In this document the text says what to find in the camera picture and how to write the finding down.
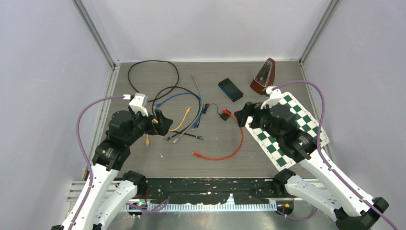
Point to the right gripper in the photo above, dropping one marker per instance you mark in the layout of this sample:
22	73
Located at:
249	109

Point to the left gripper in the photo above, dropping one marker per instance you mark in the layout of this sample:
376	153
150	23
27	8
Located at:
164	123

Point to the black power adapter with cord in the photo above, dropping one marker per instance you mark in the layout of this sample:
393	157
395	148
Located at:
222	115

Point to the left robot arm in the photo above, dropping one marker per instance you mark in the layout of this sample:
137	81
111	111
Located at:
93	210

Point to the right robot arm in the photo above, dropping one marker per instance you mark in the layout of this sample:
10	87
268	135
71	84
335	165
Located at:
346	204

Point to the brown metronome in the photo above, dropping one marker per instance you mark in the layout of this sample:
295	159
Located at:
265	77

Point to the green white chessboard mat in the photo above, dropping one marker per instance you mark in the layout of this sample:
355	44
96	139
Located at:
286	132

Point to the black ethernet cable teal boot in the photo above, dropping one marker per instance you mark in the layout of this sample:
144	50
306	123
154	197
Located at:
186	134

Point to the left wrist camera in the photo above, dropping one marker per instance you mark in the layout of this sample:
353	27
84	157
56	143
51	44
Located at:
138	104

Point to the small black blue switch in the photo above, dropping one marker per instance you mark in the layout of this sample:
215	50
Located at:
230	89

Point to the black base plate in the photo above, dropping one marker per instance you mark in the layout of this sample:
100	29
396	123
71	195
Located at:
210	191

